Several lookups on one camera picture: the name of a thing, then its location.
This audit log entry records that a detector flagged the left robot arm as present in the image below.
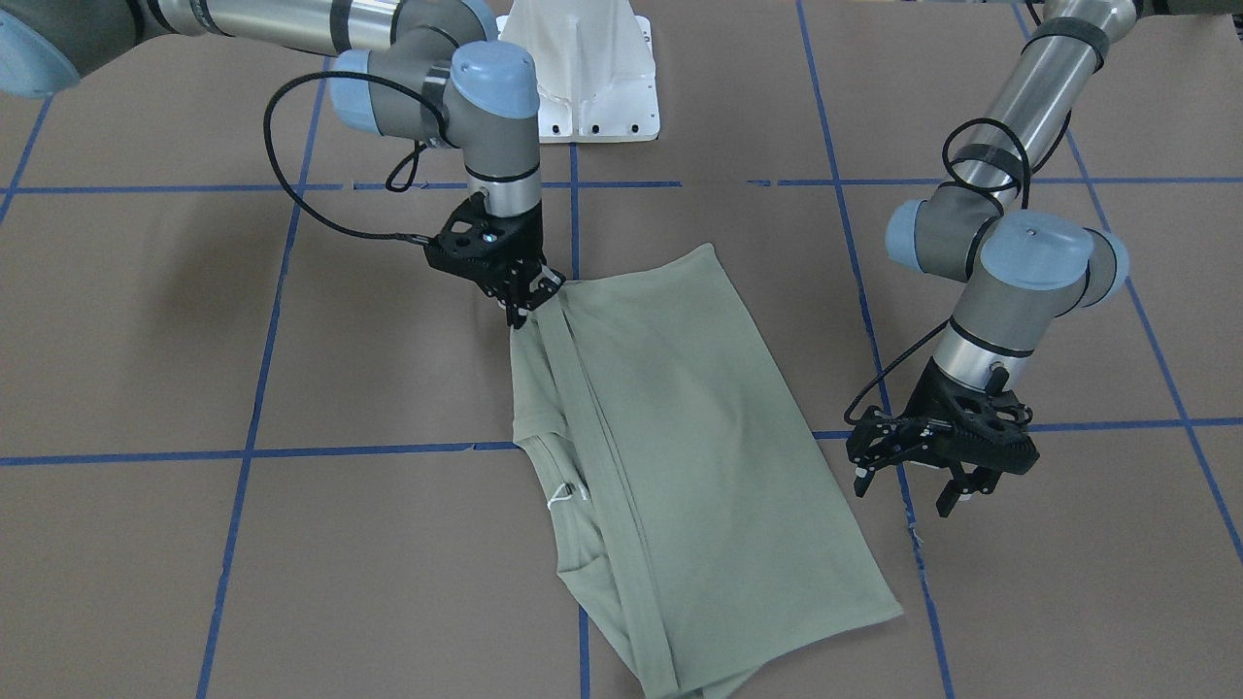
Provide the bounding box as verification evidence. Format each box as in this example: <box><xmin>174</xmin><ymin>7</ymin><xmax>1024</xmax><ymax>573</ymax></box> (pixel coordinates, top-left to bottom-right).
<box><xmin>845</xmin><ymin>1</ymin><xmax>1142</xmax><ymax>517</ymax></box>

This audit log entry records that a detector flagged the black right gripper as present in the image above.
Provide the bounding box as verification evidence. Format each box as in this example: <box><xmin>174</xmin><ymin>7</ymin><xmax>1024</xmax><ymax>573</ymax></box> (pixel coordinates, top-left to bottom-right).
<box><xmin>423</xmin><ymin>193</ymin><xmax>567</xmax><ymax>330</ymax></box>

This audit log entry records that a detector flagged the white central column base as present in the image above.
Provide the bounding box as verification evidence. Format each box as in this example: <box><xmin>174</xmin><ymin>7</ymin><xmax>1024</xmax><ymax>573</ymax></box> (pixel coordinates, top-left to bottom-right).
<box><xmin>497</xmin><ymin>1</ymin><xmax>661</xmax><ymax>146</ymax></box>

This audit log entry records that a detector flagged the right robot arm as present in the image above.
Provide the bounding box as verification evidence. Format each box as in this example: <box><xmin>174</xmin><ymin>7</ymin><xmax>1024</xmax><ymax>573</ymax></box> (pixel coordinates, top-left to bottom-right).
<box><xmin>1</xmin><ymin>1</ymin><xmax>564</xmax><ymax>330</ymax></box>

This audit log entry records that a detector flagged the green long-sleeve shirt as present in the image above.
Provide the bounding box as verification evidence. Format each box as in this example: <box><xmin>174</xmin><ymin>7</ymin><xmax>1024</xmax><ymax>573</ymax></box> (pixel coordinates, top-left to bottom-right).
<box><xmin>510</xmin><ymin>244</ymin><xmax>902</xmax><ymax>698</ymax></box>

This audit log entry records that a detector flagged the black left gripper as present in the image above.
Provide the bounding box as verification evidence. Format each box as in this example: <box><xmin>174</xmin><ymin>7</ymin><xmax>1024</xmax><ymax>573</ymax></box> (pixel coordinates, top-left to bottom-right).
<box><xmin>845</xmin><ymin>359</ymin><xmax>1039</xmax><ymax>517</ymax></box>

